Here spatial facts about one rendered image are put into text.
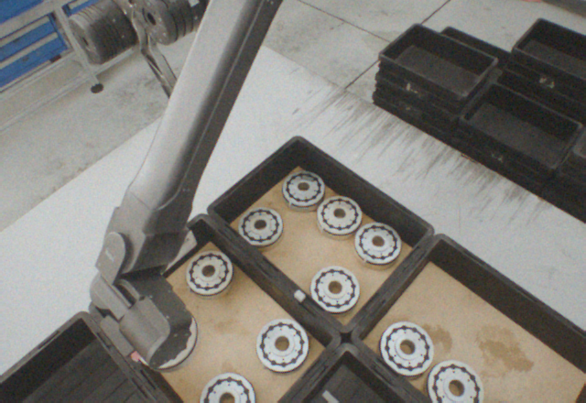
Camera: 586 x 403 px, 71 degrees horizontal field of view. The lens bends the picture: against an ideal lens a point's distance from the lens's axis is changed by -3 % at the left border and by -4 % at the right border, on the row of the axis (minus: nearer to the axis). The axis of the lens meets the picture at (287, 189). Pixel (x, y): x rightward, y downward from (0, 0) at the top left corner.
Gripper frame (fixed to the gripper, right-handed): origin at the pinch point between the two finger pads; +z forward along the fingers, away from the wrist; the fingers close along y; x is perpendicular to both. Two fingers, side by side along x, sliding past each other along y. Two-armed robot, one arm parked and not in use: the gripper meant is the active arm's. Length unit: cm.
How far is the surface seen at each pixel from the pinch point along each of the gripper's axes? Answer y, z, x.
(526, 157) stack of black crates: 130, 59, -21
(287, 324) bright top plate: 17.9, 18.8, -8.9
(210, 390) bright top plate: -1.0, 18.7, -7.2
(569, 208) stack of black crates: 130, 71, -44
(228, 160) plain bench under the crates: 44, 36, 43
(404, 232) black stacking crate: 50, 19, -13
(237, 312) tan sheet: 12.8, 21.8, 1.2
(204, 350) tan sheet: 3.0, 21.7, 0.2
